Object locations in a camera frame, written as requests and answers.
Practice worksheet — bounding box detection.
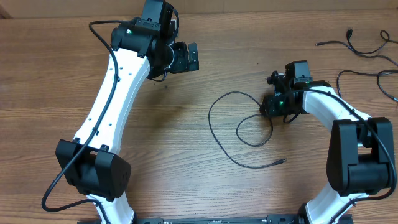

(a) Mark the black USB-A cable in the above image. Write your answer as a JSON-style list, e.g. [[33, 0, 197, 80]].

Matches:
[[207, 91, 287, 169]]

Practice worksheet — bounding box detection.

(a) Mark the black USB-C cable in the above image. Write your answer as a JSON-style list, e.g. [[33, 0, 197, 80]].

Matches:
[[315, 28, 398, 67]]

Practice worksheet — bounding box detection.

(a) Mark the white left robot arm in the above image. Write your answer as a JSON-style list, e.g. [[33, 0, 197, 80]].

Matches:
[[55, 0, 199, 223]]

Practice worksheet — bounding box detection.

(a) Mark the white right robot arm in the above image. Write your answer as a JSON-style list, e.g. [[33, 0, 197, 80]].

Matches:
[[260, 60, 397, 223]]

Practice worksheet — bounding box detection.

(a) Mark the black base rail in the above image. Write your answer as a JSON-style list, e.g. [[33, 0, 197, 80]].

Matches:
[[77, 213, 354, 224]]

